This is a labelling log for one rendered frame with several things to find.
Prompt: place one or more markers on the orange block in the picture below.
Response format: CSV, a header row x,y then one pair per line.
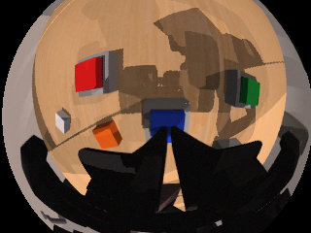
x,y
107,135

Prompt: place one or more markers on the blue button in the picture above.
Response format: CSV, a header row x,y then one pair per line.
x,y
165,111

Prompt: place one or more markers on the purple button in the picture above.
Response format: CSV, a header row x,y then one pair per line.
x,y
227,143

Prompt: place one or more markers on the red button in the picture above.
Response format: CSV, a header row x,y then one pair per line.
x,y
97,74

